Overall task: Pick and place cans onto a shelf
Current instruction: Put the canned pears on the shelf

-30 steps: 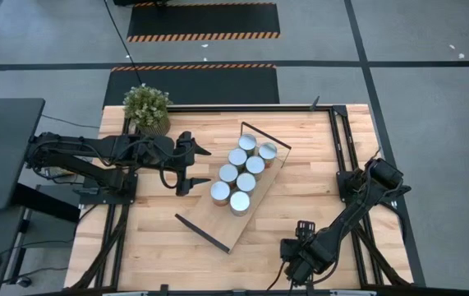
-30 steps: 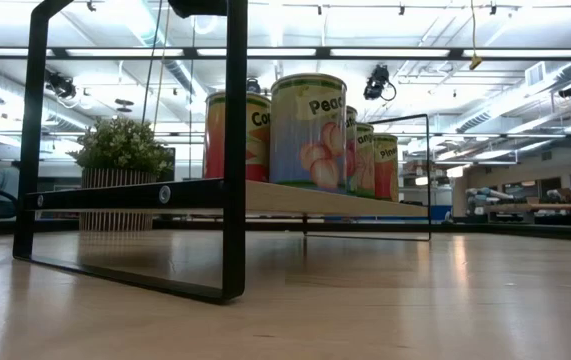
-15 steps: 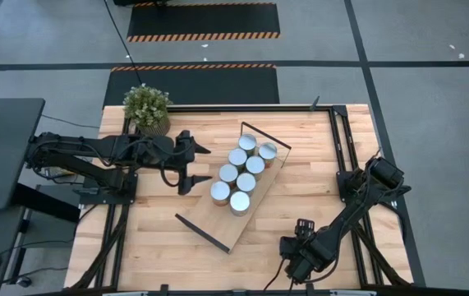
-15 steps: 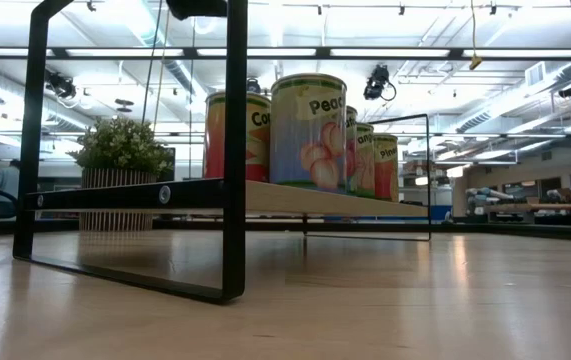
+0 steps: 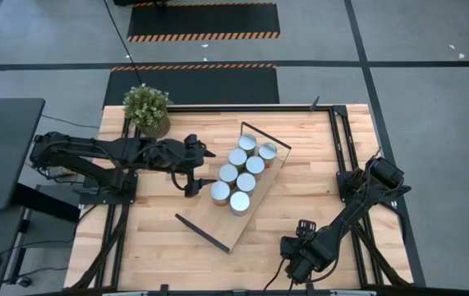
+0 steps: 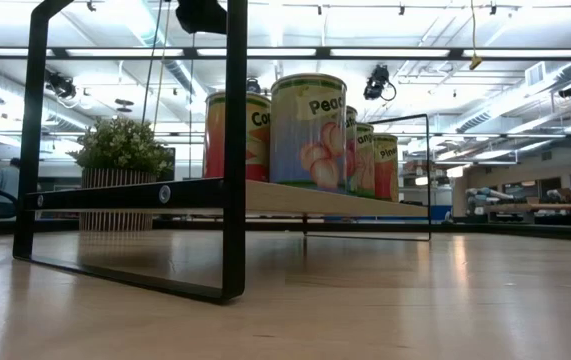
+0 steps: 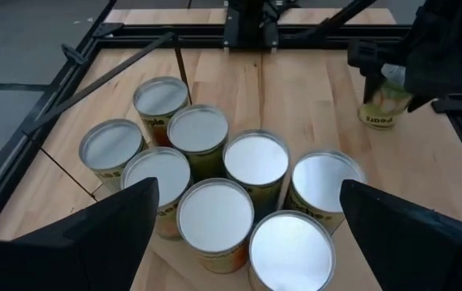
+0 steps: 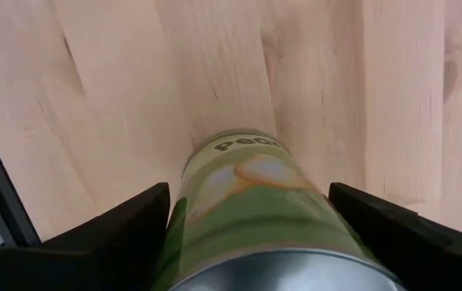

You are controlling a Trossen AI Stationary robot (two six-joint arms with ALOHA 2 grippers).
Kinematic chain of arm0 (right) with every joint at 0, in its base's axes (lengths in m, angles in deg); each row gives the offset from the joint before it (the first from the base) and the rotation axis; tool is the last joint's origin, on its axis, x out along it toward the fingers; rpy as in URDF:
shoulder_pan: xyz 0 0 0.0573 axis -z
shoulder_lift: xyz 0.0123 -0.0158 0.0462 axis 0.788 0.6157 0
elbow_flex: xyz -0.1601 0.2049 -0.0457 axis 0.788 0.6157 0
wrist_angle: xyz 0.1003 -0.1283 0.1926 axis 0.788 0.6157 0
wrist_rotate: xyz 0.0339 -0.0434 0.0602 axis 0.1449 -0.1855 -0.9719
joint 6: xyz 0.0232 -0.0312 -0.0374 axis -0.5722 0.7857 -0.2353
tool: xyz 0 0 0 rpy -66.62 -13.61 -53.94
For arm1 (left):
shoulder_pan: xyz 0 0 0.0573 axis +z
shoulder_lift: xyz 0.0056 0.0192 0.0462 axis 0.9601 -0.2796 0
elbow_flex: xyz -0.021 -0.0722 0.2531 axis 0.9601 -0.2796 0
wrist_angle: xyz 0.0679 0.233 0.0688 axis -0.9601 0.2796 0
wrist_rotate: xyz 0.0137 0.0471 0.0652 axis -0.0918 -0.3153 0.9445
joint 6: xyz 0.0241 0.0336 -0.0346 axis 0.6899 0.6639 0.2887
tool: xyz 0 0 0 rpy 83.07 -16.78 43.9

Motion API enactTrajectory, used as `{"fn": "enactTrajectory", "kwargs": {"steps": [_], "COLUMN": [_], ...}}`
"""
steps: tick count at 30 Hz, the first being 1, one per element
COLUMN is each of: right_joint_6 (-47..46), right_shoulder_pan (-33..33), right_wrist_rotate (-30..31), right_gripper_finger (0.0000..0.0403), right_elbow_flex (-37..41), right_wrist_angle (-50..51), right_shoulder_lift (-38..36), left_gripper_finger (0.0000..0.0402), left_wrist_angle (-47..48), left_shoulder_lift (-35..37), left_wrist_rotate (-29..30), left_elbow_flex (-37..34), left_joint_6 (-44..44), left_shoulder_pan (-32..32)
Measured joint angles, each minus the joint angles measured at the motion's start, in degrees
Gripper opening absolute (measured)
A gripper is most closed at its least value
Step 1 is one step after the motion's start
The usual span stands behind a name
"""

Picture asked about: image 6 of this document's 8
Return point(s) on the black ceiling speaker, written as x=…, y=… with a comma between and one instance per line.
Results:
x=570, y=91

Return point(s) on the pineapple label can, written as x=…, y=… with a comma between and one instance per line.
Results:
x=386, y=175

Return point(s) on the green potted plant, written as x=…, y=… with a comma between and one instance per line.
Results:
x=120, y=145

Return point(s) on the yellow hanging connector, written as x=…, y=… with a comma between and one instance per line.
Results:
x=475, y=62

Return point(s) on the corn label can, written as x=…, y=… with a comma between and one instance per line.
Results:
x=257, y=155

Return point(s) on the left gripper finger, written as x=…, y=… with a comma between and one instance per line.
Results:
x=202, y=15

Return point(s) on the oranges label can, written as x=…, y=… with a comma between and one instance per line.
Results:
x=365, y=165

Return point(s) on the grey white bench device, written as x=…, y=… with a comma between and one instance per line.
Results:
x=487, y=196

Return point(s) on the silver ventilation duct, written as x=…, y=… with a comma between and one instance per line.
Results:
x=515, y=95

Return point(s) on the round black ceiling fixture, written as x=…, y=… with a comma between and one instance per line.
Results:
x=253, y=85

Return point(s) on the peaches label can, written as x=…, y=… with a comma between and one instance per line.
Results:
x=307, y=145

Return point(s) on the person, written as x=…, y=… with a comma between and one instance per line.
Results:
x=7, y=182

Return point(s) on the wood topped rolling table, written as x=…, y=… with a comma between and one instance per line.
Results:
x=545, y=207

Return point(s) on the wooden shelf with black legs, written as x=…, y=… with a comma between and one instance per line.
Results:
x=325, y=202

